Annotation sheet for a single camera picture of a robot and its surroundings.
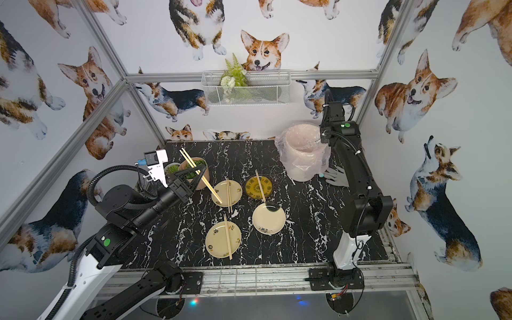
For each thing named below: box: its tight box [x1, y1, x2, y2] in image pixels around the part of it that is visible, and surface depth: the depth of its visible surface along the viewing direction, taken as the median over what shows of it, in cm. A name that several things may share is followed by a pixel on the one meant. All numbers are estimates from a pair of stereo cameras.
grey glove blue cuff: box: [319, 166, 350, 188], surface depth 105 cm
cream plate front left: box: [205, 221, 242, 258], surface depth 86 cm
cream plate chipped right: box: [252, 203, 287, 236], surface depth 90 cm
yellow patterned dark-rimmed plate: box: [244, 174, 274, 200], surface depth 102 cm
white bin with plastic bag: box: [274, 123, 332, 182], surface depth 91 cm
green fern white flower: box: [220, 52, 249, 103], surface depth 87 cm
